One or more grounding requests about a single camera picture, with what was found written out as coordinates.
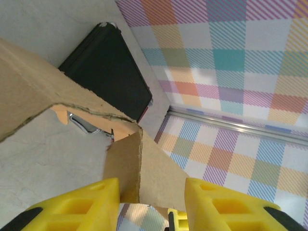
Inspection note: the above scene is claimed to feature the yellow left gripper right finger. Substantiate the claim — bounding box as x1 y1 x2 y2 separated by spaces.
185 177 308 231

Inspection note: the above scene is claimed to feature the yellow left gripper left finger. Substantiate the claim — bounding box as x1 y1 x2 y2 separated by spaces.
0 177 120 231

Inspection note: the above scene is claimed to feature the brown cardboard paper box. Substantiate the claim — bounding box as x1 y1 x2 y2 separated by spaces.
0 38 191 212

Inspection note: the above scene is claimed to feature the black flat case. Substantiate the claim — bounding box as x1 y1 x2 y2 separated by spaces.
58 22 154 123

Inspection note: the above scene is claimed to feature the aluminium frame corner post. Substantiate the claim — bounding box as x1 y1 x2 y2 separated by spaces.
167 107 308 146

